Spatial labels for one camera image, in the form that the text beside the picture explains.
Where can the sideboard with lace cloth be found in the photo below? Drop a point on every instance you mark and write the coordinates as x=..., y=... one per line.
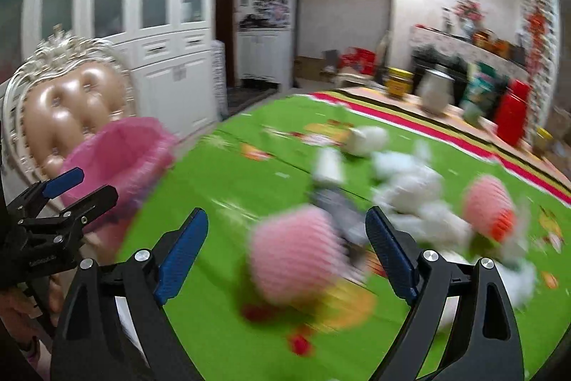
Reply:
x=446, y=44

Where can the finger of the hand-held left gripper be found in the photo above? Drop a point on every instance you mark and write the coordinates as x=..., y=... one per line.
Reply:
x=91, y=202
x=67, y=180

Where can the red knot wall ornament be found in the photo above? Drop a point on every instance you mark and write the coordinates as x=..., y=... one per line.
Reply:
x=535, y=33

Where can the pink foam fruit net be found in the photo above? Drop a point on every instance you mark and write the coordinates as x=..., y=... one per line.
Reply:
x=290, y=256
x=484, y=198

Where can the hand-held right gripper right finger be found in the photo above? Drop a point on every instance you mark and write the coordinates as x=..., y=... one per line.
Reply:
x=392, y=256

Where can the red gift box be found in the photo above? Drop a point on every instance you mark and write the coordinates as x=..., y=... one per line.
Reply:
x=357, y=59

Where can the yellow lidded jar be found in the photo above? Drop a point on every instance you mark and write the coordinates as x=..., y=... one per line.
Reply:
x=399, y=82

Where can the flower bouquet in vase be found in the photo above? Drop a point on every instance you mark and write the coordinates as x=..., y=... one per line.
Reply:
x=466, y=12

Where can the tall white glass-door cabinet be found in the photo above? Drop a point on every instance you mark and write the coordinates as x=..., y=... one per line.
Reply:
x=156, y=6

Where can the green printed tablecloth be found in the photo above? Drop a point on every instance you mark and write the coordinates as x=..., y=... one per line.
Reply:
x=258, y=193

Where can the green snack bag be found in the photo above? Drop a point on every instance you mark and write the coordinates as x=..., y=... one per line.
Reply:
x=479, y=91

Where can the white paper cup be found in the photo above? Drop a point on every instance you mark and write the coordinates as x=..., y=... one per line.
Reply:
x=366, y=140

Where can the dark wooden door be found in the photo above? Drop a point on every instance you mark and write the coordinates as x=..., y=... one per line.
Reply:
x=225, y=24

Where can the pink plastic bag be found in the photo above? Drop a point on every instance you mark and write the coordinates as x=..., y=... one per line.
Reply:
x=120, y=158

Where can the grey crumpled wrapper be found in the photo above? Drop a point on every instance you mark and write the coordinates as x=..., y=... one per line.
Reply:
x=334, y=207

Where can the white shoe cabinet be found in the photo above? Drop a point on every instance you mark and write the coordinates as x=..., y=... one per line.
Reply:
x=263, y=55

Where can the white blue printed panel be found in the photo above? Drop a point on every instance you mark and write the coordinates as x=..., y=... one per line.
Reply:
x=218, y=77

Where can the white plastic bag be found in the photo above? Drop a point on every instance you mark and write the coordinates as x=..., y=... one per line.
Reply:
x=415, y=189

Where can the red thermos flask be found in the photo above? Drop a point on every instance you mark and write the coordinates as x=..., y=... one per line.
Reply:
x=513, y=113

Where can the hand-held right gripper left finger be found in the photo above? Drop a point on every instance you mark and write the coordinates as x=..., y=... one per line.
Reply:
x=183, y=260

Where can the white ceramic jug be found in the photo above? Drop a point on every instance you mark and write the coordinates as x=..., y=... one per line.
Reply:
x=435, y=91

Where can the small yellow-lid glass jar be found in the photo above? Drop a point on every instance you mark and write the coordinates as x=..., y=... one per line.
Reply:
x=542, y=140

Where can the ornate cream padded chair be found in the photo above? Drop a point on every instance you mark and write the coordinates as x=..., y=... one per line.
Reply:
x=76, y=95

